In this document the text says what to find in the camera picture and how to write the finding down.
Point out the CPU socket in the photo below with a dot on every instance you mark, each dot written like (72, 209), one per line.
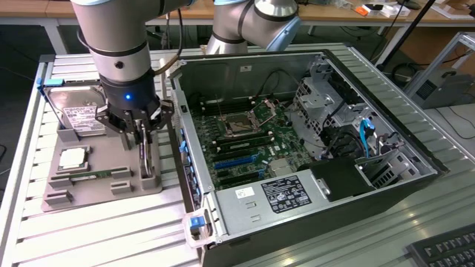
(238, 125)

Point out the wooden desk with white frame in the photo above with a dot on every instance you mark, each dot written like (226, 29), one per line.
(36, 11)

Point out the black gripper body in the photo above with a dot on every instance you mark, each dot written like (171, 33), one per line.
(143, 93)

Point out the hard disk with blue bracket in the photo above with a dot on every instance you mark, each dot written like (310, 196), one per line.
(71, 100)

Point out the thin metal locking lever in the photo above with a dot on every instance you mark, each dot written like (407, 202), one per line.
(219, 107)

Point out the blue case latch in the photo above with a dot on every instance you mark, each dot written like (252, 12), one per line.
(196, 223)

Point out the black plastic fan shroud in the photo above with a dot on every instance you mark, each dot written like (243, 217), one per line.
(334, 178)

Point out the white small boxes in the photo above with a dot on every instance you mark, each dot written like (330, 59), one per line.
(395, 11)

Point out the grey parts rack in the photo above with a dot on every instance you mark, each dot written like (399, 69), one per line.
(107, 155)

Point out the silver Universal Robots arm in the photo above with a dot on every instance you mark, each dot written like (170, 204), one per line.
(111, 36)

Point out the open socket cover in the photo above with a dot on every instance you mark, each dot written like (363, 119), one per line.
(264, 112)

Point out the orange small box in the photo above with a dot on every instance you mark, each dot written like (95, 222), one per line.
(362, 10)

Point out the open black PC case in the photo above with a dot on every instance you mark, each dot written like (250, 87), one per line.
(334, 222)

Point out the black installed RAM stick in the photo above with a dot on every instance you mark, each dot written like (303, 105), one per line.
(244, 139)

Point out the long wooden desk with items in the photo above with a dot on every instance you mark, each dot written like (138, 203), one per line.
(334, 14)

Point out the black office chair base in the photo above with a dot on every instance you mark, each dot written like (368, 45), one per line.
(160, 39)

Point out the grey computer box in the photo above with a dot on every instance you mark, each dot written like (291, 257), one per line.
(448, 91)

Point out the silver chipset heat sink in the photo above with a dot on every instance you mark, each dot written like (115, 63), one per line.
(282, 166)

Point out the black keyboard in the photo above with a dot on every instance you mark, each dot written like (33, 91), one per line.
(444, 250)

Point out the green motherboard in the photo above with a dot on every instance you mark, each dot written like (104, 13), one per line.
(282, 139)

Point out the silver metal disk bay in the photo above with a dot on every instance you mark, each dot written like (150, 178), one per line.
(315, 103)

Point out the graphics card with metal bracket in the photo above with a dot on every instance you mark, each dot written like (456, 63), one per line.
(146, 161)

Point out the green RAM stick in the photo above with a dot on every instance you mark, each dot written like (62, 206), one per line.
(91, 175)

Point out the blue expansion slot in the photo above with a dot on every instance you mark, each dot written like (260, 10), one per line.
(235, 162)

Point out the black stand pole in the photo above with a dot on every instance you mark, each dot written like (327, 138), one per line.
(404, 33)

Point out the silver CPU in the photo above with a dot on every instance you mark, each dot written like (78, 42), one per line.
(72, 158)

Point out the grey power supply unit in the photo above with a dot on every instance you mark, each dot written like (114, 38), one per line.
(238, 211)

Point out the aluminium profile frame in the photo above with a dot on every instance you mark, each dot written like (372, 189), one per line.
(444, 53)

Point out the white paper sheet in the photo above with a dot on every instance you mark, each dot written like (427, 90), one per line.
(452, 12)

